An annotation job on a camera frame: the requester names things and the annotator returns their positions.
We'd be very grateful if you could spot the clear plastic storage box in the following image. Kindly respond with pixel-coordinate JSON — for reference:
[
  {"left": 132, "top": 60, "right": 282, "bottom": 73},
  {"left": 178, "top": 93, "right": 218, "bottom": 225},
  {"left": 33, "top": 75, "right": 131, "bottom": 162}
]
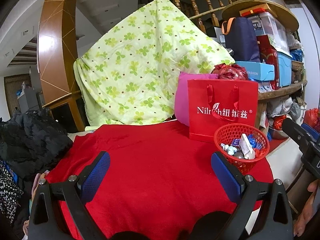
[{"left": 248, "top": 12, "right": 290, "bottom": 54}]

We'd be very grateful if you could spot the light blue cardboard box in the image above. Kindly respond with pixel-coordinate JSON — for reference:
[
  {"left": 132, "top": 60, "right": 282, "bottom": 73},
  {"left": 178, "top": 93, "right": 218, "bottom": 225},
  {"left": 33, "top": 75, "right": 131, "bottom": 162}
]
[{"left": 236, "top": 61, "right": 275, "bottom": 81}]

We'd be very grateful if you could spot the round wooden tabletop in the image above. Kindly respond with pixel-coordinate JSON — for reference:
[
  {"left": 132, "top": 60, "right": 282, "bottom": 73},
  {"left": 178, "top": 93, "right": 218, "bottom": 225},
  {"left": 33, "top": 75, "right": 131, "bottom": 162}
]
[{"left": 222, "top": 0, "right": 299, "bottom": 31}]

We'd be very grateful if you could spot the dark red plastic bag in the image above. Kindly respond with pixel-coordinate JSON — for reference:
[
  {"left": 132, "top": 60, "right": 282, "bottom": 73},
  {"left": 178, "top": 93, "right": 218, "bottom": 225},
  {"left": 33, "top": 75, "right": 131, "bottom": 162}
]
[{"left": 212, "top": 63, "right": 249, "bottom": 80}]

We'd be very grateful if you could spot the black clothes pile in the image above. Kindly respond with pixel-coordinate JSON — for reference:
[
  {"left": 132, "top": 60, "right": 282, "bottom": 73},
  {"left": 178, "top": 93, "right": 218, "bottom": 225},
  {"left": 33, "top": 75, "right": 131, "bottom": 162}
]
[{"left": 1, "top": 108, "right": 73, "bottom": 179}]

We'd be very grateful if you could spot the red mesh basket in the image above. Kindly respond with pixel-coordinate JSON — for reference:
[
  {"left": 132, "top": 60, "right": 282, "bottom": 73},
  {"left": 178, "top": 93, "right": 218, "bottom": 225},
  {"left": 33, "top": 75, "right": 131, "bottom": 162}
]
[{"left": 214, "top": 124, "right": 270, "bottom": 174}]

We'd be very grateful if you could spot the pink pillow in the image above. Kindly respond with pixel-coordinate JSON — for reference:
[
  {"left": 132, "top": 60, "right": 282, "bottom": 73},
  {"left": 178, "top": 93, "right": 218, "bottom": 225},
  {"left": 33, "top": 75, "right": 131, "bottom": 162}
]
[{"left": 174, "top": 72, "right": 218, "bottom": 126}]

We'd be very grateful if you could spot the red gift box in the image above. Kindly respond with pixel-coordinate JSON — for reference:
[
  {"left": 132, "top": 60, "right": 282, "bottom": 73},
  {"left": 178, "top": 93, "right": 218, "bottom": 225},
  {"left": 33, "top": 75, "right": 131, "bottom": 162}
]
[{"left": 257, "top": 35, "right": 280, "bottom": 90}]

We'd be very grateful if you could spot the grey foil wrapper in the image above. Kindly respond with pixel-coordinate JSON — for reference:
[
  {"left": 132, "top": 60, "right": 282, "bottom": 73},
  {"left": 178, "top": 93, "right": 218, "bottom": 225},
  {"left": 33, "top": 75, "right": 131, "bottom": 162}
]
[{"left": 233, "top": 151, "right": 245, "bottom": 159}]

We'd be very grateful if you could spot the navy blue bag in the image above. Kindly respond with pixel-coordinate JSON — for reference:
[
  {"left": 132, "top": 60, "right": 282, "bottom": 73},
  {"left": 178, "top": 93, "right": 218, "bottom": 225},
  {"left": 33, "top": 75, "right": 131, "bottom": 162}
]
[{"left": 221, "top": 17, "right": 260, "bottom": 62}]

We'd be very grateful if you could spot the light blue mask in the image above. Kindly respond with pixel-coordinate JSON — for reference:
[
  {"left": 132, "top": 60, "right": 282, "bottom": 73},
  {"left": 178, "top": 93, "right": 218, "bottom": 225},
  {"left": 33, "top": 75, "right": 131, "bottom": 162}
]
[{"left": 220, "top": 144, "right": 238, "bottom": 156}]

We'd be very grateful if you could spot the red bed blanket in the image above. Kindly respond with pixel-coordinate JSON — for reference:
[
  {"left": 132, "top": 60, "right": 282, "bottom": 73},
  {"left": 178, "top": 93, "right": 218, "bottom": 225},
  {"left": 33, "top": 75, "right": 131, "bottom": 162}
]
[{"left": 44, "top": 119, "right": 275, "bottom": 240}]

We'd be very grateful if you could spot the green clover quilt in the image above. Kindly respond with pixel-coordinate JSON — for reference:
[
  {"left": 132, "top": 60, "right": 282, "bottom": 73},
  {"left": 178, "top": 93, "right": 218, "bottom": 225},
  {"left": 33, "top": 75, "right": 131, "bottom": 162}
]
[{"left": 74, "top": 0, "right": 234, "bottom": 127}]

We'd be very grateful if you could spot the person's right hand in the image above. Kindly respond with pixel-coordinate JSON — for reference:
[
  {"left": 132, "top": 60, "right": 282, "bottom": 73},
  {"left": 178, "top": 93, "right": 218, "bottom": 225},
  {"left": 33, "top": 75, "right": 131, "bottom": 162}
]
[{"left": 293, "top": 180, "right": 319, "bottom": 237}]

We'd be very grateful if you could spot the blue foil wrapper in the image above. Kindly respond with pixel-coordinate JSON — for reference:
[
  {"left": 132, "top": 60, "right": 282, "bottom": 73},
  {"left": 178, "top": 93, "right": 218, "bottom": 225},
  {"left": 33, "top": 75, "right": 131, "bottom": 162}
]
[{"left": 247, "top": 134, "right": 262, "bottom": 150}]

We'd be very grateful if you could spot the red paper gift bag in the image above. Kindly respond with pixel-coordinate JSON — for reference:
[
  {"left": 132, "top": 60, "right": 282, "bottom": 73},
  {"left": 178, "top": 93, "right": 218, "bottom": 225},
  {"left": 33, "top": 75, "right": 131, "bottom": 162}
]
[{"left": 188, "top": 79, "right": 258, "bottom": 142}]

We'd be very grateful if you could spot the red foil wrapper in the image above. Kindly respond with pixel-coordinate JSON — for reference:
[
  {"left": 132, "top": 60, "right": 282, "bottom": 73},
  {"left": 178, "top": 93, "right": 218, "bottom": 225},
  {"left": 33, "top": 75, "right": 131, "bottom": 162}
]
[{"left": 253, "top": 148, "right": 265, "bottom": 158}]

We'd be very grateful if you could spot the wooden shelf table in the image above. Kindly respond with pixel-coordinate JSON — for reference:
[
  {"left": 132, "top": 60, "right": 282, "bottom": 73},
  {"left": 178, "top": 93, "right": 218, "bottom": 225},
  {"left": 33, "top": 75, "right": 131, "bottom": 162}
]
[{"left": 254, "top": 80, "right": 308, "bottom": 128}]

